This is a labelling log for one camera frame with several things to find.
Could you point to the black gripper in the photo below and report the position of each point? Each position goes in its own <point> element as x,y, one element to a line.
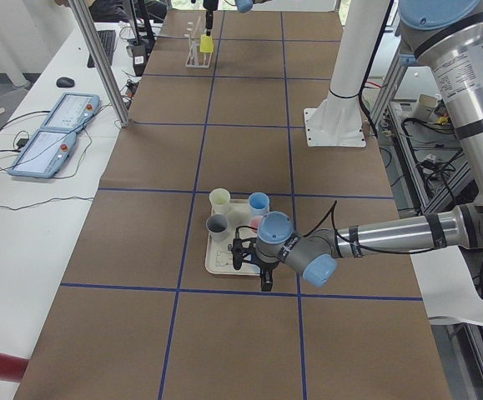
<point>264,267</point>
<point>208,12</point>

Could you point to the yellow plastic cup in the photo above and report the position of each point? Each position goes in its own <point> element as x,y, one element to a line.
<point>206,44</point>

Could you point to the pink plastic cup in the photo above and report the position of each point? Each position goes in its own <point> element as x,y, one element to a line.
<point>255,222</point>

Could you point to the grey plastic cup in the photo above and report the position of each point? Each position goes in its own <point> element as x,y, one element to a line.
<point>217,226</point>

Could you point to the blue plastic cup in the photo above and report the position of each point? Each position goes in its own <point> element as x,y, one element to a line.
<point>259,204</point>

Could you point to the pale green plastic cup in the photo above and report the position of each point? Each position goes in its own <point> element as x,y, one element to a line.
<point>220,200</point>

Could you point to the white bear tray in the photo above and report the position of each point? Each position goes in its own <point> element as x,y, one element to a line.
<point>218,258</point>

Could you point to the black keyboard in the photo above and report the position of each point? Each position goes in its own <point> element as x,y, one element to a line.
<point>108,39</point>

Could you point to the black computer mouse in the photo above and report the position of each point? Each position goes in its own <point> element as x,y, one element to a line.
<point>65,82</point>

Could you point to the upper teach pendant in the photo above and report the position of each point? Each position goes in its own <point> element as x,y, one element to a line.
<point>72,111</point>

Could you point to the teach pendant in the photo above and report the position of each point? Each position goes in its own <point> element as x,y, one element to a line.
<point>72,111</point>
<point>44,154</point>

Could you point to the white chair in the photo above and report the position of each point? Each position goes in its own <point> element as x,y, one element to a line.
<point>446,287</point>

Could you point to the lower teach pendant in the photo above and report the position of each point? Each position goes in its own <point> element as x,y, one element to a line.
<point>44,154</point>

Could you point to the white wire cup rack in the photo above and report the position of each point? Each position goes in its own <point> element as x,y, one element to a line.
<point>195,58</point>

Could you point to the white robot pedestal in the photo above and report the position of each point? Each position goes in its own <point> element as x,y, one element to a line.
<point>337,121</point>

